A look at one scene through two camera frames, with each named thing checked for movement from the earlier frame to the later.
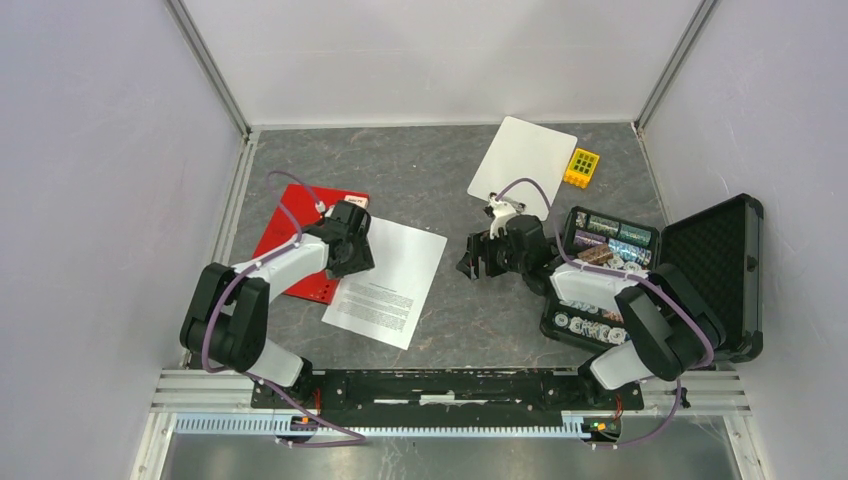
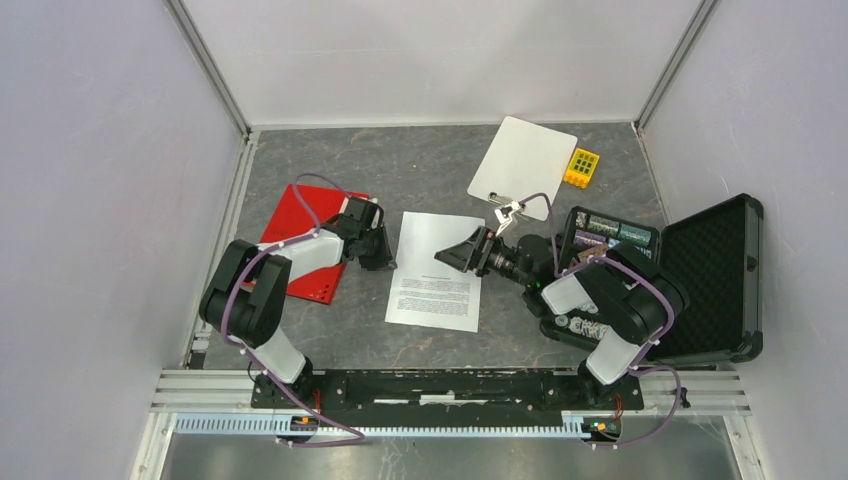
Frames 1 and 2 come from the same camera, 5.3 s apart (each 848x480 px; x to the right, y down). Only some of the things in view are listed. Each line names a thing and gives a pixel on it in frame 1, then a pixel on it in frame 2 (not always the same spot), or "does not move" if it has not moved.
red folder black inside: (281, 232) does not move
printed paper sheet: (385, 302) to (425, 290)
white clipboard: (523, 150) does not move
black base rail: (434, 397) does not move
